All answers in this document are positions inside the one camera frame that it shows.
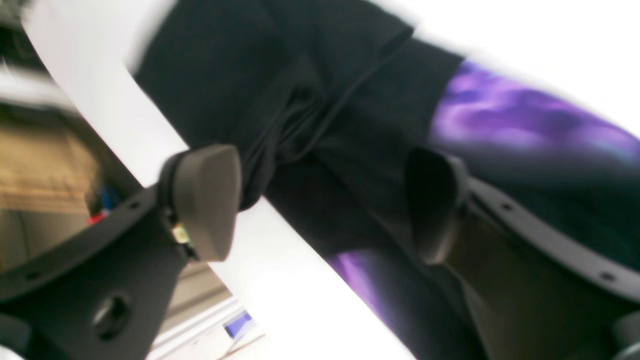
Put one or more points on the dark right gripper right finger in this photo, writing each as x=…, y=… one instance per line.
x=533, y=292

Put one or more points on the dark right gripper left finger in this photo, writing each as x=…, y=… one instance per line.
x=103, y=294

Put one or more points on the black T-shirt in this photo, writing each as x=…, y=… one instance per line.
x=326, y=99

